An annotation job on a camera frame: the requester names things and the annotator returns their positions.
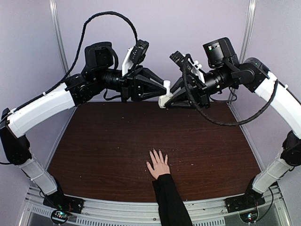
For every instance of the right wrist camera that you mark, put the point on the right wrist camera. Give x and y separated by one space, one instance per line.
194 67

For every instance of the white nail polish cap brush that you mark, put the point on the white nail polish cap brush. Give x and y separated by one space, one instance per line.
166 85

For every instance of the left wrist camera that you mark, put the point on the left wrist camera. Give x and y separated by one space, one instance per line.
135 55

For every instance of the aluminium corner post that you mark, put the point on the aluminium corner post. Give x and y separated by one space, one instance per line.
58 34
248 29

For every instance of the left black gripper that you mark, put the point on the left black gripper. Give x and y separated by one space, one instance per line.
131 85

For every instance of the white nail polish bottle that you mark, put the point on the white nail polish bottle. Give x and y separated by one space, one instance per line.
163 99

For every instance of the left aluminium corner post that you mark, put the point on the left aluminium corner post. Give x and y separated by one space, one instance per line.
58 34

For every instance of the black sleeved forearm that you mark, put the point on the black sleeved forearm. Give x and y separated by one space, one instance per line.
171 209

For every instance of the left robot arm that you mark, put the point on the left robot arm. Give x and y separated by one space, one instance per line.
100 74

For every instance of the right aluminium corner post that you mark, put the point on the right aluminium corner post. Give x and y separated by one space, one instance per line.
248 29

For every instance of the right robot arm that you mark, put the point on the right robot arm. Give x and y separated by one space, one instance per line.
227 72

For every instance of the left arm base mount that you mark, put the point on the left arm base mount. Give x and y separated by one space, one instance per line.
64 207

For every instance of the person's hand on table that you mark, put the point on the person's hand on table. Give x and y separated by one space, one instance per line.
159 164

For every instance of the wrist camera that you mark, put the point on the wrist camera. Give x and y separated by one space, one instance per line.
194 67
135 55

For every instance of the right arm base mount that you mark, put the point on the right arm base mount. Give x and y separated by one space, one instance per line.
246 205

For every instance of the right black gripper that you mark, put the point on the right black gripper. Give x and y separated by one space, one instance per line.
197 93

